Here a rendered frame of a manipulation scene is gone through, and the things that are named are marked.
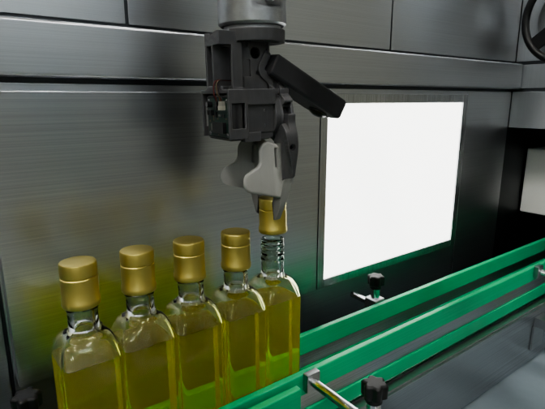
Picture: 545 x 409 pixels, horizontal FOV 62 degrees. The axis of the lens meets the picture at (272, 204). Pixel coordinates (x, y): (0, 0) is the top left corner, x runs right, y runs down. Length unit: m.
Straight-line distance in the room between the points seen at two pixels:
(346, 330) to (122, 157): 0.44
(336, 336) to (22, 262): 0.46
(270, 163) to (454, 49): 0.67
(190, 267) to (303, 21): 0.45
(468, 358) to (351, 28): 0.62
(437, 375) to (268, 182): 0.49
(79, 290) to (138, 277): 0.06
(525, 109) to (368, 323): 0.73
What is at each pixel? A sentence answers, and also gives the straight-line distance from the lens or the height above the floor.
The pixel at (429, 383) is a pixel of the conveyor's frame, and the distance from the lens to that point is 0.84.
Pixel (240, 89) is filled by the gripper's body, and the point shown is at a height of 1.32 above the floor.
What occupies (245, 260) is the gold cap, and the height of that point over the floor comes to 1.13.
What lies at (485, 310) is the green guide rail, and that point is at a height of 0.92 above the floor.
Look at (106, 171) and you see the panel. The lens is 0.58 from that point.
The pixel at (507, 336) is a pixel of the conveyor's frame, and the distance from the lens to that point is 1.04.
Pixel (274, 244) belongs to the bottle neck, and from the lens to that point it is 0.56.
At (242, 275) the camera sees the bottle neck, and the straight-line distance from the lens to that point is 0.53.
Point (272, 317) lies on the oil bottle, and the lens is 0.57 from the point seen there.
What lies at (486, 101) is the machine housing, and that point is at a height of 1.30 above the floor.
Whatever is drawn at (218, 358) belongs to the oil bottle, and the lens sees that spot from 0.54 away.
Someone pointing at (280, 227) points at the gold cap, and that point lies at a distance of 0.55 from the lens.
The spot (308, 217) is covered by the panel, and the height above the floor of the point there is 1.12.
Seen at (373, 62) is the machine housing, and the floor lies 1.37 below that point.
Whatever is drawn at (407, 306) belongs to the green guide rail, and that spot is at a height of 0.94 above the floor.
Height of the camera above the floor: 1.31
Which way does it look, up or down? 13 degrees down
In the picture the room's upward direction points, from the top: straight up
